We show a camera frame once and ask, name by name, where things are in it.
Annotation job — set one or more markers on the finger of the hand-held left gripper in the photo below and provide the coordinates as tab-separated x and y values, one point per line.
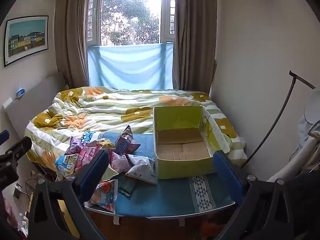
21	145
3	137

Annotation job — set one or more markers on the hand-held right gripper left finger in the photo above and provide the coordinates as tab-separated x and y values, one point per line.
96	171

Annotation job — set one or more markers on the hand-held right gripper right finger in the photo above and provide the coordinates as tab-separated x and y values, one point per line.
226	172

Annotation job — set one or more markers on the pale yellow snack packet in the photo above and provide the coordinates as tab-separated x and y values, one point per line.
111	173

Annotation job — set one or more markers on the red white snack packet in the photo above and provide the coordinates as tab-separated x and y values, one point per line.
105	195

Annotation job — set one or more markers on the white blue snack packet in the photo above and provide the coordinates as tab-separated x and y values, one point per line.
66	163

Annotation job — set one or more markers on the pile of snack packets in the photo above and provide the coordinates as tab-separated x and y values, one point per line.
125	145

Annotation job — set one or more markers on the yellow-green cardboard box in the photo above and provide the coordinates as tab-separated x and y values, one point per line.
182	165

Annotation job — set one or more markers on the dark green flat packet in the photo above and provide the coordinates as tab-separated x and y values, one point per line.
127	187

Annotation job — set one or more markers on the small blue white gadget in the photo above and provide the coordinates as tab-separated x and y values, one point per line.
20	93

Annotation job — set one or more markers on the grey bed headboard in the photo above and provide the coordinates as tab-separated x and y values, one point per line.
37	97

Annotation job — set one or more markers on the floral green blanket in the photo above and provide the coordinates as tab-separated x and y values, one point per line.
112	107

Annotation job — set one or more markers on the blue patterned mat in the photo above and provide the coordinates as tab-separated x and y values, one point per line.
162	192

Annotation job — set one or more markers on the framed houses picture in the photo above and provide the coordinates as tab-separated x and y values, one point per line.
25	40

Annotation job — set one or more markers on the light blue window cloth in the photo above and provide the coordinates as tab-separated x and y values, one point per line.
130	65

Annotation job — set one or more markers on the black curved lamp pole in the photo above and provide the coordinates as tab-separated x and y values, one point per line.
295	77

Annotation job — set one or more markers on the brown curtain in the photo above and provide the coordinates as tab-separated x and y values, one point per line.
72	30
195	42

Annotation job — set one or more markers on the window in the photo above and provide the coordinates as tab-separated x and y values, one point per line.
130	12

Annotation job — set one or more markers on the wall socket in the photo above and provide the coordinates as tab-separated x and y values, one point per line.
18	192

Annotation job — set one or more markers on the white wall plate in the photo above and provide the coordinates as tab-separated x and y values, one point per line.
7	103

